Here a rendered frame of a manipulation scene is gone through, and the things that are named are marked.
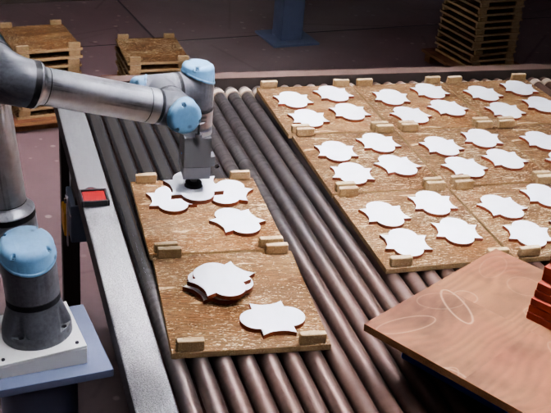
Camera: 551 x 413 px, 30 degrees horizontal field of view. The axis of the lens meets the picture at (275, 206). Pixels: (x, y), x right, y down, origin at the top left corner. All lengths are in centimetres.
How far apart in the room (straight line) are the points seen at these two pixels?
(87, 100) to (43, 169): 307
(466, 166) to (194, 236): 94
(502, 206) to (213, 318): 100
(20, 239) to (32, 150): 315
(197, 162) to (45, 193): 258
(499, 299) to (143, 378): 79
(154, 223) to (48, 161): 258
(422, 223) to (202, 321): 78
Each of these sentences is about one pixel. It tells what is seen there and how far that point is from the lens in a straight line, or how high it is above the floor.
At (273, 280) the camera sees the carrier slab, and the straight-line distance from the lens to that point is 247.
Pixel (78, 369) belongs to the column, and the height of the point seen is 87.
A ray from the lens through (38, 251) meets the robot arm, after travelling 218.
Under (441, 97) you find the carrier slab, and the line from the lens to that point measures 369.
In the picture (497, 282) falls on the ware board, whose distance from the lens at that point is 239.
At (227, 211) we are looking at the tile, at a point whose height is 95.
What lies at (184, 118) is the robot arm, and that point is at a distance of 216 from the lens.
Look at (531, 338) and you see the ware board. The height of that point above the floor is 104.
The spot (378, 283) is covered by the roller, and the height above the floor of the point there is 92.
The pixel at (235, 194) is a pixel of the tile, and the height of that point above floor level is 95.
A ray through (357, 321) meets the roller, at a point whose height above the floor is 92.
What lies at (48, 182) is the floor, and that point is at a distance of 502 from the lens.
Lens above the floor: 222
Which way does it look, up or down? 27 degrees down
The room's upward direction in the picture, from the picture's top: 5 degrees clockwise
